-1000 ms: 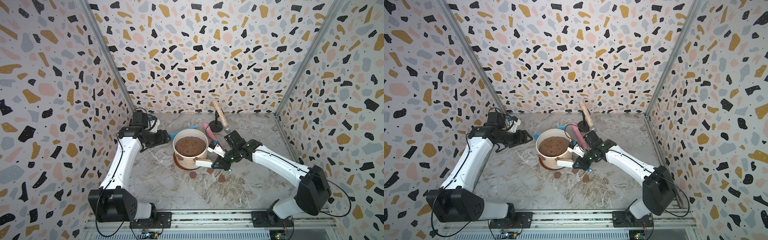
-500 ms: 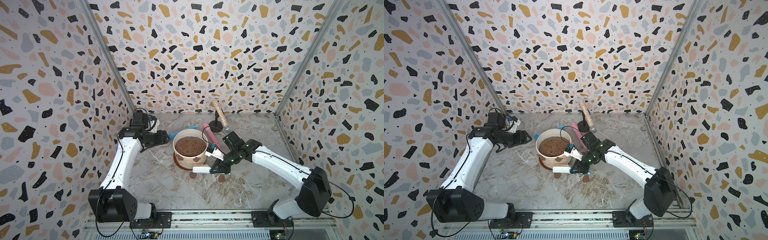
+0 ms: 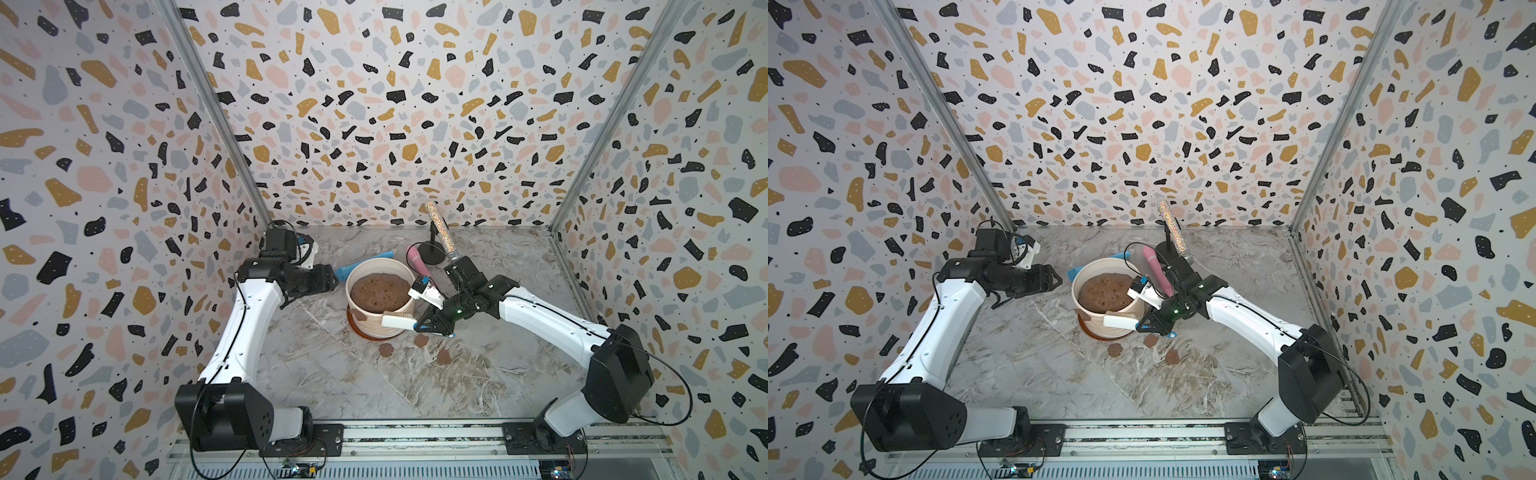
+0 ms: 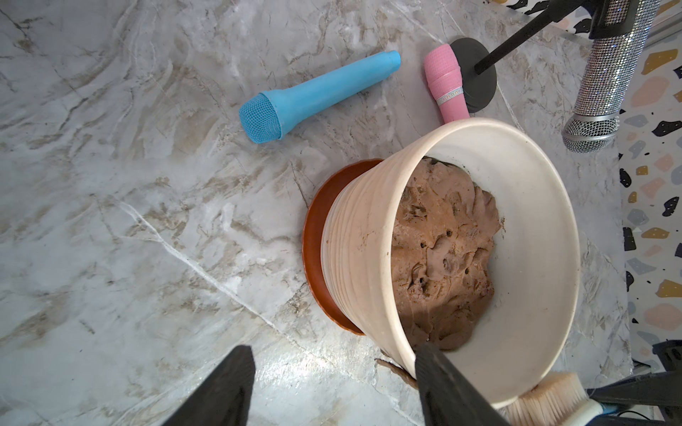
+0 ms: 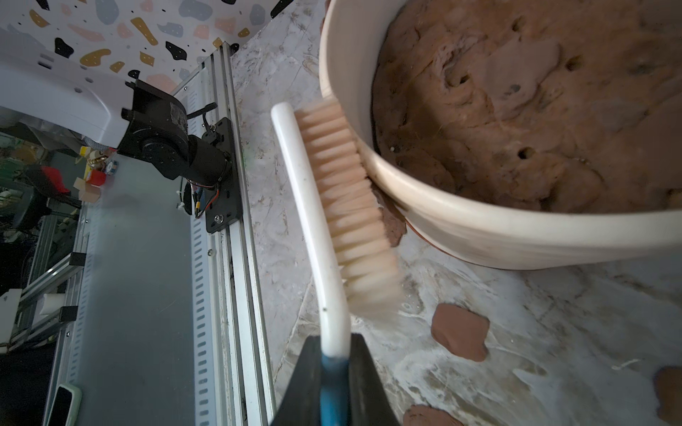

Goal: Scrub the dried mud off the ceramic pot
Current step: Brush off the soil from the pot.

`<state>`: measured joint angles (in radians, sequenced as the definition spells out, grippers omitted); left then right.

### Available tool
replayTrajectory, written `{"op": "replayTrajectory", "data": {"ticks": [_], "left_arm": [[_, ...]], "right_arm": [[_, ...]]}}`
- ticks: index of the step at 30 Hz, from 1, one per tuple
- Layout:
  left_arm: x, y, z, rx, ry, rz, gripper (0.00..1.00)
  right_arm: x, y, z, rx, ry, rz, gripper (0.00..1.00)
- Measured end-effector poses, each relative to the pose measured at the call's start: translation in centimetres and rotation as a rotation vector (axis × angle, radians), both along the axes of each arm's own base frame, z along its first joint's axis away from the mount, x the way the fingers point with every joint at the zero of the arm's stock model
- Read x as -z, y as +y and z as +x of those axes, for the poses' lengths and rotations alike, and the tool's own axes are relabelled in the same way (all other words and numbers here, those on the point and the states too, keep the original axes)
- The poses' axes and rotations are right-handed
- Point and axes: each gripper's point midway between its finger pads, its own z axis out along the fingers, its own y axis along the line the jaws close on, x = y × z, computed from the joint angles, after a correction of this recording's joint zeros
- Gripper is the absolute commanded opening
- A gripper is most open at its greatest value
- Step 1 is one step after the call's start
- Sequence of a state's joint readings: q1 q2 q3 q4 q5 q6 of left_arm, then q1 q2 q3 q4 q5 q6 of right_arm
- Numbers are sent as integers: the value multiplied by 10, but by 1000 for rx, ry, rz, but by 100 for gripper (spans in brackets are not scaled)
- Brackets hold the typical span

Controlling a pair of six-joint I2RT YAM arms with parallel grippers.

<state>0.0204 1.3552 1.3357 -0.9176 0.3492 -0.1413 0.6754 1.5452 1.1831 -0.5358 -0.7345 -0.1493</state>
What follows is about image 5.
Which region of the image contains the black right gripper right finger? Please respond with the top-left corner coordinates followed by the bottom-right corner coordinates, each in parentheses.
top-left (349, 334), bottom-right (400, 426)

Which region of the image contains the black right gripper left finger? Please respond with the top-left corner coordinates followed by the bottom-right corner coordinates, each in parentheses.
top-left (270, 335), bottom-right (323, 426)

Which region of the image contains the white scrub brush blue handle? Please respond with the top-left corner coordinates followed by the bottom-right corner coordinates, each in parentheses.
top-left (271, 98), bottom-right (404, 425)

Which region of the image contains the cream ceramic pot with mud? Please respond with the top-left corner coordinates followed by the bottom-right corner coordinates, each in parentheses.
top-left (320, 1), bottom-right (681, 270)

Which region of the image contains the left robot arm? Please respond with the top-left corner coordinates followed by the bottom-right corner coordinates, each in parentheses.
top-left (1, 30), bottom-right (231, 187)

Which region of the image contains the brown mud piece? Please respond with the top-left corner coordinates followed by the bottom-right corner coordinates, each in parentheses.
top-left (431, 304), bottom-right (490, 362)
top-left (653, 366), bottom-right (682, 425)
top-left (402, 405), bottom-right (464, 426)
top-left (372, 184), bottom-right (407, 248)

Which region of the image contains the terracotta saucer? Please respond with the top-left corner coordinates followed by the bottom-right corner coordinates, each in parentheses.
top-left (406, 219), bottom-right (453, 257)

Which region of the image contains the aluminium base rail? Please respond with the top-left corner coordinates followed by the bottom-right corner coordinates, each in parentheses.
top-left (42, 42), bottom-right (278, 426)

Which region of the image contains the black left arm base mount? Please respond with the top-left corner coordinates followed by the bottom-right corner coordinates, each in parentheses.
top-left (195, 117), bottom-right (243, 234)

